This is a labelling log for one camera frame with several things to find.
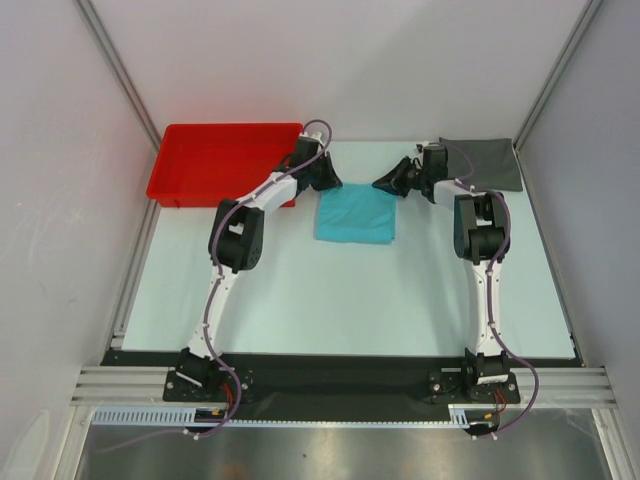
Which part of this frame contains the light blue t-shirt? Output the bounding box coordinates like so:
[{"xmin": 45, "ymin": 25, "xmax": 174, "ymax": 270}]
[{"xmin": 314, "ymin": 183, "xmax": 397, "ymax": 245}]

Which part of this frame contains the folded grey t-shirt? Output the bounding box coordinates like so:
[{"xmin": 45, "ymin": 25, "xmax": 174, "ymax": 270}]
[{"xmin": 439, "ymin": 137, "xmax": 523, "ymax": 192}]

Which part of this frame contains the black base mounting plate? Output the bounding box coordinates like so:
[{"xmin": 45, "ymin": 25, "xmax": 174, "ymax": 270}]
[{"xmin": 99, "ymin": 351, "xmax": 586, "ymax": 424}]

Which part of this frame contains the left aluminium corner post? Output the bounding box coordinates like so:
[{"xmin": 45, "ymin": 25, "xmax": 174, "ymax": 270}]
[{"xmin": 73, "ymin": 0, "xmax": 161, "ymax": 151}]

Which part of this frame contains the aluminium corner post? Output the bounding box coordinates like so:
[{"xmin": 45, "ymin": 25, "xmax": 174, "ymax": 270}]
[
  {"xmin": 73, "ymin": 0, "xmax": 161, "ymax": 151},
  {"xmin": 513, "ymin": 0, "xmax": 606, "ymax": 152}
]

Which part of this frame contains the aluminium front frame rail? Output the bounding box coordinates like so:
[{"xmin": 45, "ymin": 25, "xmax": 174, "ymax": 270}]
[{"xmin": 71, "ymin": 366, "xmax": 617, "ymax": 409}]

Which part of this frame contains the red plastic tray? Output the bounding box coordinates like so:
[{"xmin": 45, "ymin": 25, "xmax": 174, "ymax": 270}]
[{"xmin": 146, "ymin": 123, "xmax": 302, "ymax": 208}]

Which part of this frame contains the right aluminium corner post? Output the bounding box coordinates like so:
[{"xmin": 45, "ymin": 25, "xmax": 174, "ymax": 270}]
[{"xmin": 513, "ymin": 0, "xmax": 606, "ymax": 152}]

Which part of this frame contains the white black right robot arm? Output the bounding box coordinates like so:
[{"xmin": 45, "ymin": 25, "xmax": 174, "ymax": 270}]
[{"xmin": 372, "ymin": 140, "xmax": 512, "ymax": 401}]

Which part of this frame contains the white slotted cable duct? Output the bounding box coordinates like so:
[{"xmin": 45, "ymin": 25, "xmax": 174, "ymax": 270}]
[{"xmin": 92, "ymin": 404, "xmax": 501, "ymax": 429}]

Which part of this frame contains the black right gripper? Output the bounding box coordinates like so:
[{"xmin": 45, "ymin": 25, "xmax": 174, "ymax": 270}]
[{"xmin": 374, "ymin": 156, "xmax": 429, "ymax": 198}]

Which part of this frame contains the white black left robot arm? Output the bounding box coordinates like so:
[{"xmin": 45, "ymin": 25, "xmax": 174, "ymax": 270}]
[{"xmin": 175, "ymin": 131, "xmax": 342, "ymax": 400}]

